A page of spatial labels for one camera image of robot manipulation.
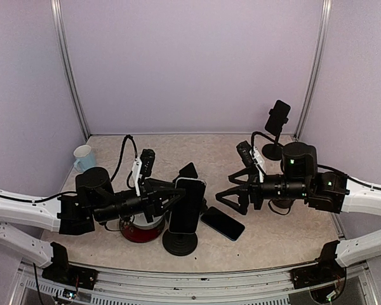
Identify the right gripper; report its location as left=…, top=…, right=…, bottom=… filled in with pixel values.
left=217, top=166, right=311, bottom=215

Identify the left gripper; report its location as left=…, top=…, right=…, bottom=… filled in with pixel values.
left=93, top=177, right=185, bottom=222

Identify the silver-edged black smartphone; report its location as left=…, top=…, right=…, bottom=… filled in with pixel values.
left=168, top=177, right=206, bottom=234

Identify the black pole phone stand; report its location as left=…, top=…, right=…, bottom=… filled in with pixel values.
left=261, top=109, right=290, bottom=161
left=162, top=230, right=198, bottom=257

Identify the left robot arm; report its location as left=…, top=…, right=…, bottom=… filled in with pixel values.
left=0, top=167, right=185, bottom=283

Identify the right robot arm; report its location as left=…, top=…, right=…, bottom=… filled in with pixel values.
left=215, top=141, right=381, bottom=216

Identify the black folding phone stand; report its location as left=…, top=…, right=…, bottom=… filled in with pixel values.
left=173, top=162, right=207, bottom=214

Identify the white ceramic bowl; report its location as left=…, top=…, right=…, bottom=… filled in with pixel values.
left=133, top=213, right=164, bottom=230

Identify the red floral plate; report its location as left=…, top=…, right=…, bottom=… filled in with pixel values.
left=119, top=219, right=166, bottom=243

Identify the blue-edged black smartphone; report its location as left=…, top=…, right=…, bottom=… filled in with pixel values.
left=201, top=207, right=245, bottom=241

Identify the light blue mug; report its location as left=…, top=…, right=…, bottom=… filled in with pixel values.
left=73, top=145, right=97, bottom=173

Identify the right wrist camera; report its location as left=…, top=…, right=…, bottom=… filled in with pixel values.
left=236, top=140, right=255, bottom=167

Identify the round-base plate phone stand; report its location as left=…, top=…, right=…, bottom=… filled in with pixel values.
left=272, top=200, right=294, bottom=209

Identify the right camera cable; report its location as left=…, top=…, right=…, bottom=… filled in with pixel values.
left=250, top=130, right=285, bottom=150

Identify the camera cable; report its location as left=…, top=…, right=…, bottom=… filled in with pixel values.
left=109, top=134, right=139, bottom=182
left=250, top=130, right=285, bottom=150

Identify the left camera cable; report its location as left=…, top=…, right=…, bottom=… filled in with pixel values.
left=109, top=134, right=139, bottom=182

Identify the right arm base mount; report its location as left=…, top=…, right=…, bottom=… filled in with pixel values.
left=290, top=240, right=347, bottom=289

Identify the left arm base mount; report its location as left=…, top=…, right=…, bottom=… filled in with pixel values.
left=42, top=242, right=98, bottom=290

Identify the right aluminium frame post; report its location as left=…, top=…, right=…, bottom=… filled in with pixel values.
left=293, top=0, right=333, bottom=140

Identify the aluminium frame post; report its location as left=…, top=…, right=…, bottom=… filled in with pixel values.
left=50, top=0, right=91, bottom=141
left=293, top=0, right=333, bottom=140

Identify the left aluminium frame post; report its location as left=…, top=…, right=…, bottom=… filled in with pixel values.
left=50, top=0, right=91, bottom=141

